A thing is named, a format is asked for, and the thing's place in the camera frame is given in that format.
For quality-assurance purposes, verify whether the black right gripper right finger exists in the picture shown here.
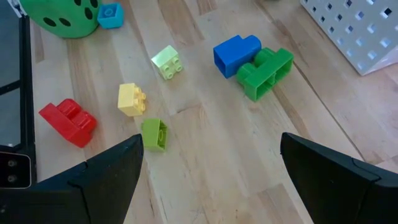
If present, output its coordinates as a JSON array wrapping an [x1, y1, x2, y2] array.
[[279, 132, 398, 224]]

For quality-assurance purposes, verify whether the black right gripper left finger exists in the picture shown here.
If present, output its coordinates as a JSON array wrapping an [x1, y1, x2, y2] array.
[[0, 133, 145, 224]]

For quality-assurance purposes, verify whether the red two-stud toy block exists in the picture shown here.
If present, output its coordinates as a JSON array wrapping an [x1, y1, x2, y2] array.
[[38, 98, 98, 149]]

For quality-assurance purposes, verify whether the small lime green toy brick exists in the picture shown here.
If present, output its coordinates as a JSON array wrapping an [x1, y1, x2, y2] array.
[[141, 118, 169, 154]]

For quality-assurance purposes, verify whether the small pale yellow toy brick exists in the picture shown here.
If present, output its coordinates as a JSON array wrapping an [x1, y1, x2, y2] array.
[[117, 82, 147, 118]]

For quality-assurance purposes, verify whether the small pale green toy brick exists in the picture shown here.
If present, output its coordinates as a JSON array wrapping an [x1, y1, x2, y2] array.
[[150, 45, 184, 81]]

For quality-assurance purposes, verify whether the green foam die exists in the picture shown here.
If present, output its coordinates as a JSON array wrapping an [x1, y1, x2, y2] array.
[[19, 0, 102, 39]]

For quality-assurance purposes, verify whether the large blue toy block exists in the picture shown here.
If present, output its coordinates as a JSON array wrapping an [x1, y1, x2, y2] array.
[[213, 34, 262, 80]]

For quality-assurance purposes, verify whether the small blue toy brick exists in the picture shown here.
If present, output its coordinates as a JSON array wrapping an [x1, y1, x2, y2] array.
[[96, 2, 125, 30]]

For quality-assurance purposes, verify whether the short green toy block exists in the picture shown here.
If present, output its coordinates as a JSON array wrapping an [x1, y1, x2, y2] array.
[[236, 47, 295, 103]]

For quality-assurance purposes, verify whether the white perforated basket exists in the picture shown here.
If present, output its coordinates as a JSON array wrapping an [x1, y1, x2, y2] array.
[[299, 0, 398, 77]]

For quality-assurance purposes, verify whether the black table-level camera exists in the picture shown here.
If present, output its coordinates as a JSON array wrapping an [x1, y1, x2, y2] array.
[[0, 151, 32, 189]]

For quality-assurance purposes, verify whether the silver aluminium frame post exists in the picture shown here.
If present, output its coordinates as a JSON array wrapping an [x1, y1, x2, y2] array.
[[7, 0, 25, 17]]

